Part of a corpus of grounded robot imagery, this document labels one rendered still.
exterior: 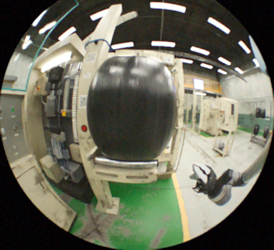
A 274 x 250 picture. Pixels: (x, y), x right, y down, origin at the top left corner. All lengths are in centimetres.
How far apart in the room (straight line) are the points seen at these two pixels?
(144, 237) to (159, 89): 126
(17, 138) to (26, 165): 16
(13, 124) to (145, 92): 69
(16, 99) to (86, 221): 124
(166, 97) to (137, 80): 9
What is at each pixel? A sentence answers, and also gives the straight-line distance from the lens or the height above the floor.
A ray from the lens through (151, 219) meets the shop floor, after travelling 124.
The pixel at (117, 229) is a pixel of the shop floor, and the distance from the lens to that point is 120.
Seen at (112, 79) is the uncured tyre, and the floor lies 127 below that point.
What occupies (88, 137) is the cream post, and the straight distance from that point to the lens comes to 53.
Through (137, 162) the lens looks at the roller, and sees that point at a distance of 44.
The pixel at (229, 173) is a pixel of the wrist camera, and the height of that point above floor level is 101.
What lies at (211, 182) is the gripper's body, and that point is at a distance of 38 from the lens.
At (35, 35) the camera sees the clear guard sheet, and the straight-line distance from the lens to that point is 76.
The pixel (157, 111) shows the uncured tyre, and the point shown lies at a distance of 21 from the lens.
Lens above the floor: 119
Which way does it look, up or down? 3 degrees down
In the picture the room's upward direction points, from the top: 2 degrees clockwise
